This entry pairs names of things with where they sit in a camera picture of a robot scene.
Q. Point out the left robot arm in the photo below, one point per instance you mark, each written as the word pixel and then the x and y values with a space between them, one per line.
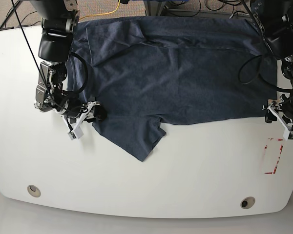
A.
pixel 274 20

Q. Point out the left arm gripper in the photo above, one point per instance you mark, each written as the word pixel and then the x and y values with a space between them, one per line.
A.
pixel 281 110

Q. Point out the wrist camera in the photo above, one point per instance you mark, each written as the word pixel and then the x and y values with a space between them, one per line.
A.
pixel 76 133
pixel 288 134

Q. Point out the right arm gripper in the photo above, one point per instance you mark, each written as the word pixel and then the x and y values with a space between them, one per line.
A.
pixel 74 113

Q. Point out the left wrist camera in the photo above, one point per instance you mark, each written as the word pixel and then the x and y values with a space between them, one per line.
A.
pixel 288 134

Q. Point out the dark blue t-shirt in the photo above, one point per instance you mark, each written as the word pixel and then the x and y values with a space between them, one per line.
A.
pixel 152 70

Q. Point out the left table cable grommet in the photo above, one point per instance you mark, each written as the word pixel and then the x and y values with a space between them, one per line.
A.
pixel 34 191

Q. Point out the table cable grommet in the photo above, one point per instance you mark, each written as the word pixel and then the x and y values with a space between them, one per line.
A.
pixel 247 202
pixel 34 191

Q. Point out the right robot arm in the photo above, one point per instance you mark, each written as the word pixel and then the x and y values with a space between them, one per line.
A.
pixel 59 23

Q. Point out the red tape rectangle marking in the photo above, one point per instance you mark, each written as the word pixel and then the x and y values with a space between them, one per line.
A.
pixel 271 156

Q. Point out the right table cable grommet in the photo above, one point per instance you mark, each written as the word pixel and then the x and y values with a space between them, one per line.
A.
pixel 247 202

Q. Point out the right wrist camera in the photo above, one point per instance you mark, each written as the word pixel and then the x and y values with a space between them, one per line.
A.
pixel 76 133

